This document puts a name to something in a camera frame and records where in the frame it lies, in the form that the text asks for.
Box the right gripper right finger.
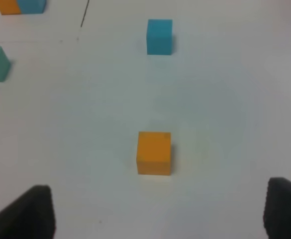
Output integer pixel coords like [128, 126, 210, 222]
[263, 177, 291, 239]

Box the orange template block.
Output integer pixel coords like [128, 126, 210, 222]
[0, 0, 21, 15]

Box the blue template block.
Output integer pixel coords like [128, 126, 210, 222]
[17, 0, 47, 14]

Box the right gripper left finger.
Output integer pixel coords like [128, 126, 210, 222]
[0, 185, 56, 239]

